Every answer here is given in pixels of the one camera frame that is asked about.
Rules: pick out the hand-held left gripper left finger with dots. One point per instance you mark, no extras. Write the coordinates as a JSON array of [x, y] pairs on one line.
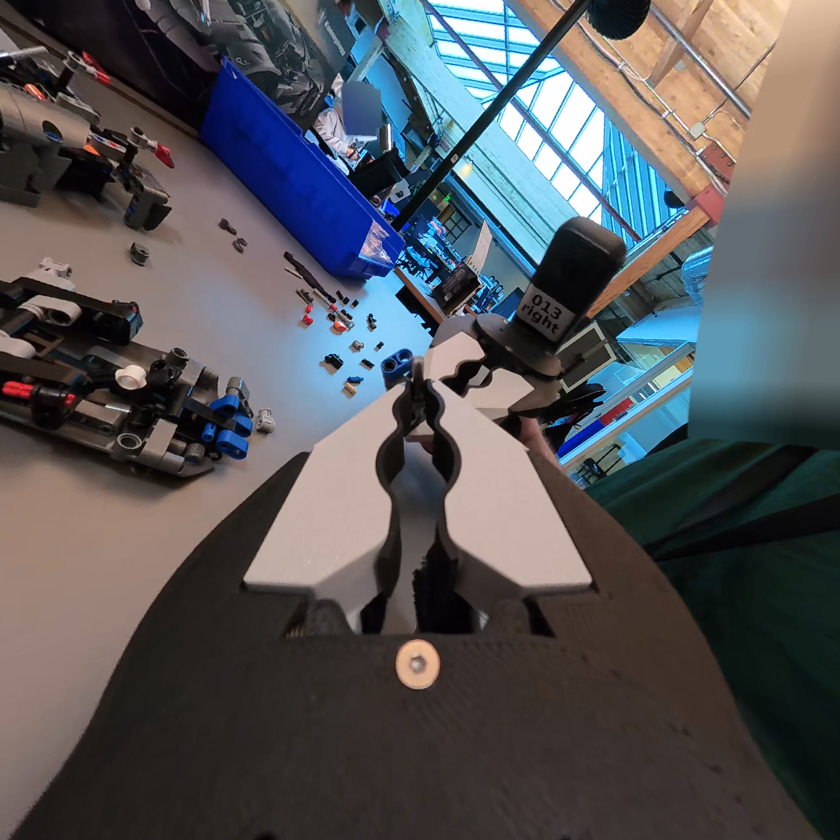
[[328, 512]]

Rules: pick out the person's green shirt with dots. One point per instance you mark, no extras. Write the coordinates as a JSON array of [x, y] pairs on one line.
[[754, 623]]

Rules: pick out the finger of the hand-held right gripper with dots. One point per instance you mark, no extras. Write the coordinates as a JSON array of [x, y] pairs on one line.
[[505, 394], [453, 354]]

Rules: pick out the wooden ceiling beam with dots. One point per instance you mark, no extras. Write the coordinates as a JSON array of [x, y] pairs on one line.
[[656, 111]]

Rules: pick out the light grey axle blue connector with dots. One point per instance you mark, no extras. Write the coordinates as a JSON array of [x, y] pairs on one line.
[[397, 361]]

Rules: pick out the person's right hand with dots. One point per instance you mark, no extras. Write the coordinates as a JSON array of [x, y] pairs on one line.
[[539, 438]]

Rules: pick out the small lego gearbox assembly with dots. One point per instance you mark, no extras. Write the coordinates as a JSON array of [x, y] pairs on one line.
[[98, 394]]

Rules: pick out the black double lego pin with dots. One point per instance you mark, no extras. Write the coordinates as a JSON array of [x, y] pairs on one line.
[[346, 300]]

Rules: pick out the blue plastic bin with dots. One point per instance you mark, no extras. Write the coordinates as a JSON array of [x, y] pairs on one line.
[[282, 164]]

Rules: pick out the large lego car chassis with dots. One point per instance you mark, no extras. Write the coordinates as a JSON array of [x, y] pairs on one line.
[[33, 151]]

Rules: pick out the small red and grey assembly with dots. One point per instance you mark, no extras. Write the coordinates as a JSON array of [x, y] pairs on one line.
[[328, 308]]

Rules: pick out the black box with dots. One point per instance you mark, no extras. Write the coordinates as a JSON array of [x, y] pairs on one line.
[[197, 39]]

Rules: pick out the black pole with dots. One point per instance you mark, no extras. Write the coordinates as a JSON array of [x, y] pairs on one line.
[[492, 111]]

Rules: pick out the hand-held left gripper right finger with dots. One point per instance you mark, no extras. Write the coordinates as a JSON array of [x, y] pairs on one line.
[[512, 512]]

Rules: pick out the dark grey angled lego connector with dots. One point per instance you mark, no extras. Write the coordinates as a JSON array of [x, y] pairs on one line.
[[228, 226]]

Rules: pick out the small dark grey lego connector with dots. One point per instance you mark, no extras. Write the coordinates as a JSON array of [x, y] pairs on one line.
[[138, 253]]

